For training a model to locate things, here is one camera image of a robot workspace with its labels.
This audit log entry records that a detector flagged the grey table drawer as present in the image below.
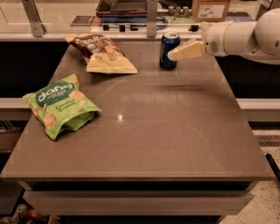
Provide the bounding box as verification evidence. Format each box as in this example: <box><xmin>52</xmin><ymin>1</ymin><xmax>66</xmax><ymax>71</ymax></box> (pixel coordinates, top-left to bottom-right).
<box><xmin>23</xmin><ymin>191</ymin><xmax>253</xmax><ymax>216</ymax></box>

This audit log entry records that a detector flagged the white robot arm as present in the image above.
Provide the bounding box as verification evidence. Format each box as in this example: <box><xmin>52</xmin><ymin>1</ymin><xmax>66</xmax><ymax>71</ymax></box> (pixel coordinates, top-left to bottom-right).
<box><xmin>167</xmin><ymin>8</ymin><xmax>280</xmax><ymax>65</ymax></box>

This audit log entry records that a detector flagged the dark tray with orange rim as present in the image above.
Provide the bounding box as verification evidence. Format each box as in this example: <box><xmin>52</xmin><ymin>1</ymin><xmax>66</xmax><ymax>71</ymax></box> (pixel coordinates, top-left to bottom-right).
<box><xmin>96</xmin><ymin>0</ymin><xmax>147</xmax><ymax>15</ymax></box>

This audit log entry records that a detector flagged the metal glass bracket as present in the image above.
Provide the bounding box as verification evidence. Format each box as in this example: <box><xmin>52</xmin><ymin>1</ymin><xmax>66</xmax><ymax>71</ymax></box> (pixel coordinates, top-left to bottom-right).
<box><xmin>147</xmin><ymin>0</ymin><xmax>158</xmax><ymax>38</ymax></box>
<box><xmin>21</xmin><ymin>0</ymin><xmax>47</xmax><ymax>37</ymax></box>
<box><xmin>256</xmin><ymin>0</ymin><xmax>280</xmax><ymax>20</ymax></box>

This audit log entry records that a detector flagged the black pole on floor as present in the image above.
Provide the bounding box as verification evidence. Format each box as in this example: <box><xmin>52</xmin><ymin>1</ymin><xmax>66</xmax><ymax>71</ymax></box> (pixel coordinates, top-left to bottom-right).
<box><xmin>265</xmin><ymin>153</ymin><xmax>280</xmax><ymax>185</ymax></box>

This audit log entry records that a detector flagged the green rice chip bag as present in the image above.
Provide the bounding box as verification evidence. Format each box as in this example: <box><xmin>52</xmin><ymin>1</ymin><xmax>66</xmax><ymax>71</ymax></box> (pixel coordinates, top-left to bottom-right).
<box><xmin>22</xmin><ymin>74</ymin><xmax>101</xmax><ymax>140</ymax></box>

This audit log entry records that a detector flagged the cardboard box with label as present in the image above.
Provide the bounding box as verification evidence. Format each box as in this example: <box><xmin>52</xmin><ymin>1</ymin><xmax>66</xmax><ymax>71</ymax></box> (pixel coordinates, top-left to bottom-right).
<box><xmin>191</xmin><ymin>0</ymin><xmax>231</xmax><ymax>22</ymax></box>

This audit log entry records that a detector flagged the right metal glass bracket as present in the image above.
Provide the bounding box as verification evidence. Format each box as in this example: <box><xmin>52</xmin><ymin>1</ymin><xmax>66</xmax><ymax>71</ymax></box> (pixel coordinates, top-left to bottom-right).
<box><xmin>256</xmin><ymin>0</ymin><xmax>280</xmax><ymax>20</ymax></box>

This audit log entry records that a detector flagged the left metal glass bracket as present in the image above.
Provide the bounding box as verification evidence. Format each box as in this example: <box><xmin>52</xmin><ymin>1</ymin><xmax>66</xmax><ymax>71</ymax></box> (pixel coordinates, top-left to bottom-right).
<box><xmin>21</xmin><ymin>0</ymin><xmax>47</xmax><ymax>37</ymax></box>

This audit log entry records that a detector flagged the blue pepsi can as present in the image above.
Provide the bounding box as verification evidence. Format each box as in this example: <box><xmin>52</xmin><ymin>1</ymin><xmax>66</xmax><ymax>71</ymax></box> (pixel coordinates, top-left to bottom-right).
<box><xmin>160</xmin><ymin>31</ymin><xmax>180</xmax><ymax>70</ymax></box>

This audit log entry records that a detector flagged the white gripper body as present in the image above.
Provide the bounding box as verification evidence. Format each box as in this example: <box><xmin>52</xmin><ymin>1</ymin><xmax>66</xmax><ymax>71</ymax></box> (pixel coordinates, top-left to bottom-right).
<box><xmin>201</xmin><ymin>21</ymin><xmax>232</xmax><ymax>57</ymax></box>

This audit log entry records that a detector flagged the brown and yellow chip bag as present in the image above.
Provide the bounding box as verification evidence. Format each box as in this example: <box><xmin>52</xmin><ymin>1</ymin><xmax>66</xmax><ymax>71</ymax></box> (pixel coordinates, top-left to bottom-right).
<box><xmin>64</xmin><ymin>34</ymin><xmax>137</xmax><ymax>75</ymax></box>

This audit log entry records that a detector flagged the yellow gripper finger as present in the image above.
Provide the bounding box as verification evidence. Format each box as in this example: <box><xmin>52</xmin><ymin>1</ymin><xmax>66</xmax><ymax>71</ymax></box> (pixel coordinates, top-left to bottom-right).
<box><xmin>167</xmin><ymin>40</ymin><xmax>204</xmax><ymax>61</ymax></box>

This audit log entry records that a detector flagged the middle metal glass bracket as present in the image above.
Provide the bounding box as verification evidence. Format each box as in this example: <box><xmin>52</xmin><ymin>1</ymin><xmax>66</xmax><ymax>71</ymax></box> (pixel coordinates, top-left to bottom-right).
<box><xmin>147</xmin><ymin>0</ymin><xmax>158</xmax><ymax>38</ymax></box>

